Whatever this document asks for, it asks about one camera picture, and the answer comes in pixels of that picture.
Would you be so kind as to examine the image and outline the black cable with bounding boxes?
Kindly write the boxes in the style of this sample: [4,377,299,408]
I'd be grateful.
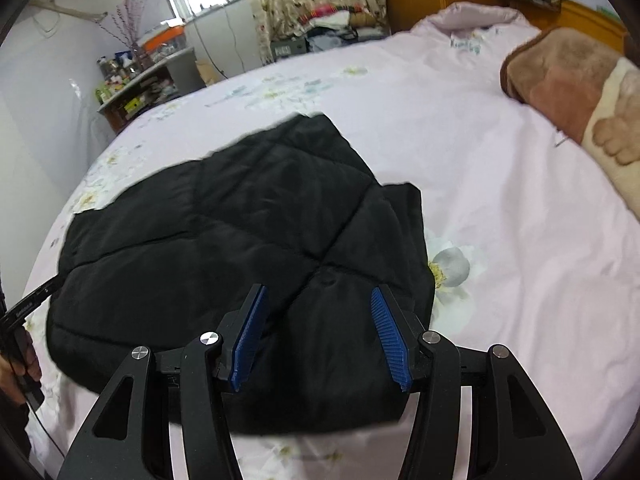
[27,402,67,461]

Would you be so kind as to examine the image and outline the wooden headboard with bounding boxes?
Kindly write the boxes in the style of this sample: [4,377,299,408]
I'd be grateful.
[555,0,629,54]

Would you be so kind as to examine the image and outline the brown bear print blanket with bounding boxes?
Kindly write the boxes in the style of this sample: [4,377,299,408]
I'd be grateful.
[500,27,640,211]

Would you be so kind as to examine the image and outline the pile of clothes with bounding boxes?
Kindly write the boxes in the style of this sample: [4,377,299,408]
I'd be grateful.
[300,4,391,44]

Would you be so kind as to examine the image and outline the grey shoe box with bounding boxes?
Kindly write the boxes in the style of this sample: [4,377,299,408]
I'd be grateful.
[270,37,309,64]

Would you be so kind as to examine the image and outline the black hooded jacket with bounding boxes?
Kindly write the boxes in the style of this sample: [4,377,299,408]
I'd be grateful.
[45,112,436,436]

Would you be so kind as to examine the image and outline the cardboard box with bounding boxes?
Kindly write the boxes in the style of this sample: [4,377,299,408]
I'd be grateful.
[195,60,222,87]

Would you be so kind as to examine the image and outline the orange storage box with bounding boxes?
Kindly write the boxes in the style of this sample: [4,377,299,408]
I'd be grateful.
[137,25,187,62]

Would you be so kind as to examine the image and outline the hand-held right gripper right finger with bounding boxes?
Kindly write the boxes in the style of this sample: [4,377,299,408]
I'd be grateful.
[370,284,583,480]

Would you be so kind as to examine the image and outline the wooden shelf unit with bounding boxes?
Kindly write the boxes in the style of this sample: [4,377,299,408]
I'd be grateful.
[97,47,197,134]

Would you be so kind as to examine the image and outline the pink floral bed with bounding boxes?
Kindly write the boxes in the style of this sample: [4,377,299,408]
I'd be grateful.
[22,2,640,480]

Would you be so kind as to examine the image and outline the person's left hand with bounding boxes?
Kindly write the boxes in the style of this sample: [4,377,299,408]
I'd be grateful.
[0,330,43,406]

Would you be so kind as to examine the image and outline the dried flower branches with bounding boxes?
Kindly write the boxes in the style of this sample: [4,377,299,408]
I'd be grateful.
[97,0,157,54]

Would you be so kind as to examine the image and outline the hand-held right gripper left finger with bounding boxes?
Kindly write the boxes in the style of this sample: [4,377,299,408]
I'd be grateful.
[57,284,271,480]

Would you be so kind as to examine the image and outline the group of bottles and jars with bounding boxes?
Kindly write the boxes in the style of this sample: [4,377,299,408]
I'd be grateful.
[95,50,147,106]

